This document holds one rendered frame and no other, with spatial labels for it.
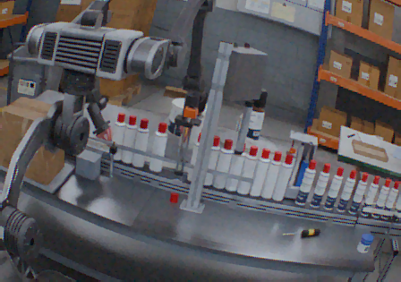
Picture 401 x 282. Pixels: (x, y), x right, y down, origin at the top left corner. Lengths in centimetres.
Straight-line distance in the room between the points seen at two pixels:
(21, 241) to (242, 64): 111
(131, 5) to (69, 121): 387
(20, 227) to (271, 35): 551
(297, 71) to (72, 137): 511
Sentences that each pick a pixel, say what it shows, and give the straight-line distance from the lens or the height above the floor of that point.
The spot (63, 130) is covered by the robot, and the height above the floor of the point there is 116.
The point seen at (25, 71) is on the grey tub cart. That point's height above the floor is 67.
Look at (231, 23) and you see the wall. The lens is 678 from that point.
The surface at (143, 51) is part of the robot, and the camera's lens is 167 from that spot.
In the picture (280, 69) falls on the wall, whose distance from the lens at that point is 673.
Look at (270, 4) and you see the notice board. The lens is 654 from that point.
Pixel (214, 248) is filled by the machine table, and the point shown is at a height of 83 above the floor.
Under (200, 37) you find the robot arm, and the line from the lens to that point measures 220.
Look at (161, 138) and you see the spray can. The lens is 229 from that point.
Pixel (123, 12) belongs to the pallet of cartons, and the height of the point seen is 110.
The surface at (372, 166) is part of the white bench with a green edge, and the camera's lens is 346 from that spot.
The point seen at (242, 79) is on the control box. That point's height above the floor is 137.
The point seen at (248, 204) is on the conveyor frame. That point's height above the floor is 85.
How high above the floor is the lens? 182
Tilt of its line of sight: 19 degrees down
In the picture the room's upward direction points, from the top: 12 degrees clockwise
